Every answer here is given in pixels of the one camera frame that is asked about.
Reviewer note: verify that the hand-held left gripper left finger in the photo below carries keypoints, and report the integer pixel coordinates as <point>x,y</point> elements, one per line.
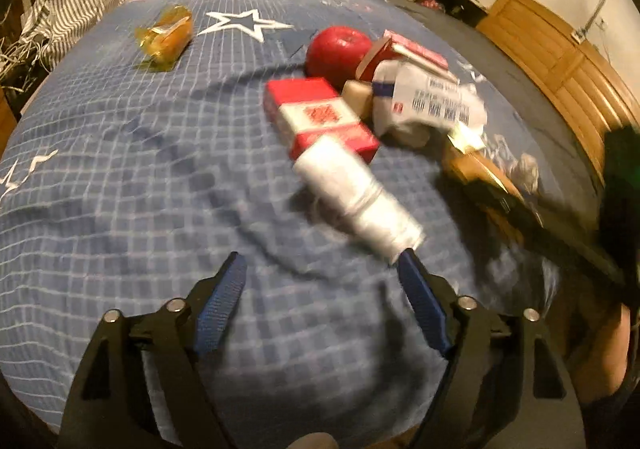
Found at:
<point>222,299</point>

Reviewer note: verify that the red and white box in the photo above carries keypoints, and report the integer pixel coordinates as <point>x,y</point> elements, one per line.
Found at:
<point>415,51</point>
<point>300,89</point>

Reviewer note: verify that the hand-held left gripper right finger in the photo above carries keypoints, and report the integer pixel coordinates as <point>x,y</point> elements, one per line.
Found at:
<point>425,304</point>

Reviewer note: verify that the beige soap bar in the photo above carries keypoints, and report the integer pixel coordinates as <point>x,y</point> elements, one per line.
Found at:
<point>357,96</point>

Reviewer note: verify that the gold foil wrapper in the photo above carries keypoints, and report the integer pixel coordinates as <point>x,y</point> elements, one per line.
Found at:
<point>465,136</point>

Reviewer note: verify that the blue checked star bedsheet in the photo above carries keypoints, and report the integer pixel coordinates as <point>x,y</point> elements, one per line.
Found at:
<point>150,179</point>

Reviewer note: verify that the brown box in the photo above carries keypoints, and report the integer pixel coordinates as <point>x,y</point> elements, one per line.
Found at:
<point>480,169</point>

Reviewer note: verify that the orange plastic wrapper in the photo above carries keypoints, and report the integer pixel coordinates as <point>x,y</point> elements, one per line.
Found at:
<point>167,31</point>

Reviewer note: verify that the clear crumpled plastic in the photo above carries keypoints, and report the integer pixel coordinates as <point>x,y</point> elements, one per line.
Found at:
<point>525,171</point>

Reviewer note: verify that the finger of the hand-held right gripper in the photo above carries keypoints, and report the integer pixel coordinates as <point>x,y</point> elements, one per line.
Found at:
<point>550,239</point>

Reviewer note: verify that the person's right forearm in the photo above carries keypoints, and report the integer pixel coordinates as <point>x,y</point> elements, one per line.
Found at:
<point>607,354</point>

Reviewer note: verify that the red apple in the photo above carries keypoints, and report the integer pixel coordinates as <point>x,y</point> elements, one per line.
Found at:
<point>335,51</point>

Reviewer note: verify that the white barcode paper packet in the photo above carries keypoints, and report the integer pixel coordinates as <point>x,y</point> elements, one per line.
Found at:
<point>430,94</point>

